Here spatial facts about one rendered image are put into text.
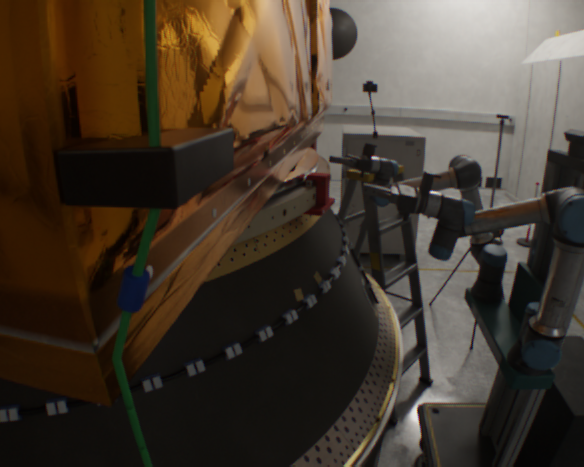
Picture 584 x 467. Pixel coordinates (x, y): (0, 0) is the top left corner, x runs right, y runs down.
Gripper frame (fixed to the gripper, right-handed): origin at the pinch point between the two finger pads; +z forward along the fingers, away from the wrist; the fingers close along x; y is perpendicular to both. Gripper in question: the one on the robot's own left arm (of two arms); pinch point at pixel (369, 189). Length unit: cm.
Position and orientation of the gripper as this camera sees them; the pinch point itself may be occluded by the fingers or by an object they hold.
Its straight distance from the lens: 114.9
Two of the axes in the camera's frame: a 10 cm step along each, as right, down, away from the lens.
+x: 1.8, -3.4, 9.2
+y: -1.7, 9.1, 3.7
